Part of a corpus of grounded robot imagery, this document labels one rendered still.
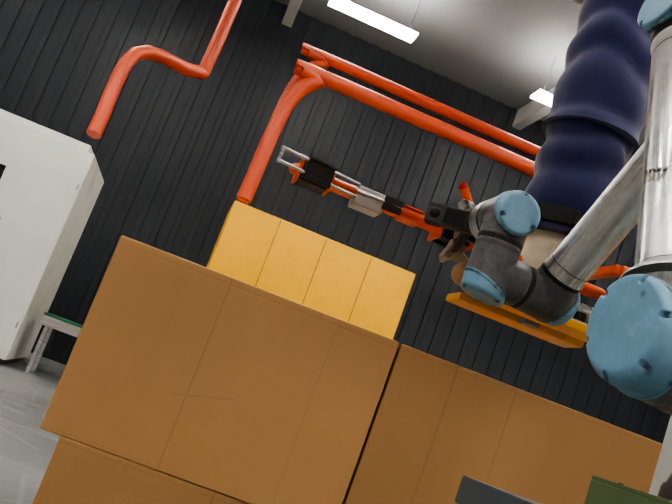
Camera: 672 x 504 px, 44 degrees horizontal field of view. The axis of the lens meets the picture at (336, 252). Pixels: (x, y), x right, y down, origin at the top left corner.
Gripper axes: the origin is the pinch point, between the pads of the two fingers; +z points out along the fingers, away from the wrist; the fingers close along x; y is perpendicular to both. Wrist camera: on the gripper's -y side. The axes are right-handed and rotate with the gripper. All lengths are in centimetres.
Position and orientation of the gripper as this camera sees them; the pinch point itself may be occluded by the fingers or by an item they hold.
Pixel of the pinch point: (447, 231)
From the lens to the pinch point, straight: 196.9
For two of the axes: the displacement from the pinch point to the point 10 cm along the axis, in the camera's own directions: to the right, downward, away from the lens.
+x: 3.5, -9.2, 1.7
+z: -2.0, 1.0, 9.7
